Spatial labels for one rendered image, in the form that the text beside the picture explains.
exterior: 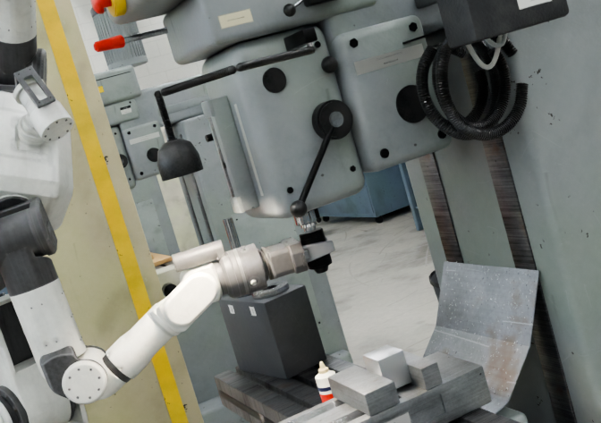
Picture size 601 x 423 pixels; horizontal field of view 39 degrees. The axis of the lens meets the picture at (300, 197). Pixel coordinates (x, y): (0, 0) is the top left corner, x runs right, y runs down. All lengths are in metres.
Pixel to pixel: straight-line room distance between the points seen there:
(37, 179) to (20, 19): 0.33
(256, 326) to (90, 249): 1.35
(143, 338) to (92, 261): 1.67
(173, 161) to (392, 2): 0.51
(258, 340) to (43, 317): 0.61
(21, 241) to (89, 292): 1.70
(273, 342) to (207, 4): 0.84
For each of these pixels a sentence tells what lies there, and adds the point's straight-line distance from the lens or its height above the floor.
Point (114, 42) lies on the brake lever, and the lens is 1.60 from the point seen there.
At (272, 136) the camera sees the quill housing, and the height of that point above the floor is 1.46.
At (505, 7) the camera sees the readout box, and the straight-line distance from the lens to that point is 1.41.
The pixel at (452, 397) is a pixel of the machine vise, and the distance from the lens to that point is 1.52.
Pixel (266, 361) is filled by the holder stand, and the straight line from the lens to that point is 2.01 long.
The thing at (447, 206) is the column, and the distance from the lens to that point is 1.87.
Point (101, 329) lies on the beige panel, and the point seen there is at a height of 0.89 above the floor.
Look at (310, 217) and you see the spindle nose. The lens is 1.58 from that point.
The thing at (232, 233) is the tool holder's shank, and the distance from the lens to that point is 2.05.
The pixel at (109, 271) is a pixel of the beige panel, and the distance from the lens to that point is 3.25.
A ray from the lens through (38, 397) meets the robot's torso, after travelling 1.99.
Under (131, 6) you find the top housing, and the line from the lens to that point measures 1.50.
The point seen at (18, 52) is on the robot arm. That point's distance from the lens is 1.82.
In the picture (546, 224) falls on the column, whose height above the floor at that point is 1.16.
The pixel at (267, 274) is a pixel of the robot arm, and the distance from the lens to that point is 1.58.
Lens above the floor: 1.51
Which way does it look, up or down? 7 degrees down
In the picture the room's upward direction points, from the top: 16 degrees counter-clockwise
